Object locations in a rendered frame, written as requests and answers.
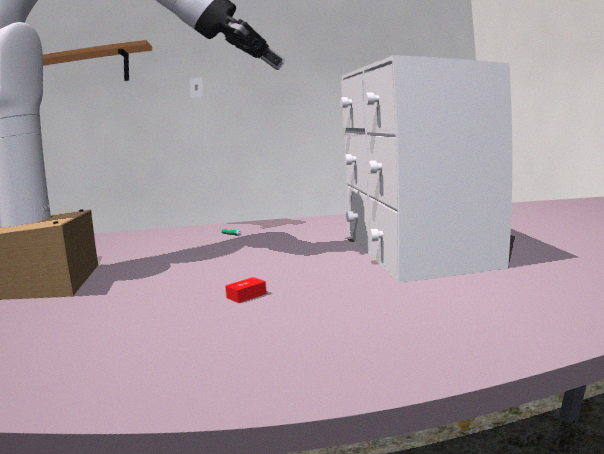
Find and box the red 9v battery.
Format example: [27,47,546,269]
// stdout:
[225,277,266,303]

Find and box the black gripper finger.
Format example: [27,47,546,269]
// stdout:
[225,39,262,58]
[225,19,286,70]

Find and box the white chest of drawers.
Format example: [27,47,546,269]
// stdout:
[342,55,512,283]

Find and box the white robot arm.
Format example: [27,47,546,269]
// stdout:
[0,0,213,228]

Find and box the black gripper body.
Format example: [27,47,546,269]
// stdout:
[194,0,245,44]

